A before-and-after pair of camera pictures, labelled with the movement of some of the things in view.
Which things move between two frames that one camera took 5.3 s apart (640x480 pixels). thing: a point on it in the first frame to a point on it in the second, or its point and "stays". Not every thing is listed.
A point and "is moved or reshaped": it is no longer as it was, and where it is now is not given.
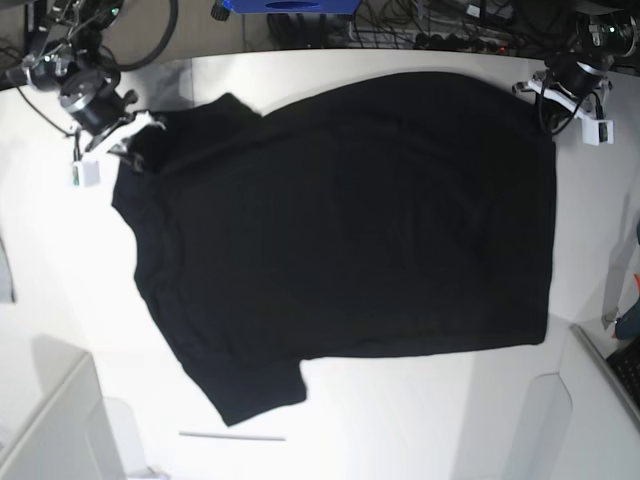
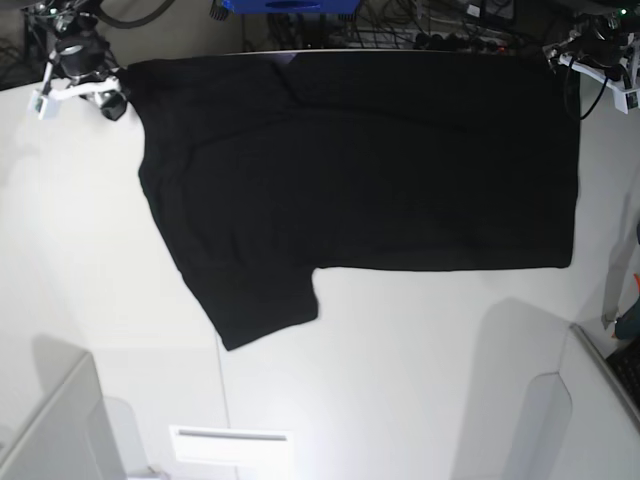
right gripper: [577, 73] to [602, 51]
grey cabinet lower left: [72, 439] stays
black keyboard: [626, 364] stays
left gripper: [96, 103] to [82, 55]
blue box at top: [292, 6] stays
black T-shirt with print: [383, 215] is moved or reshaped
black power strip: [460, 43] stays
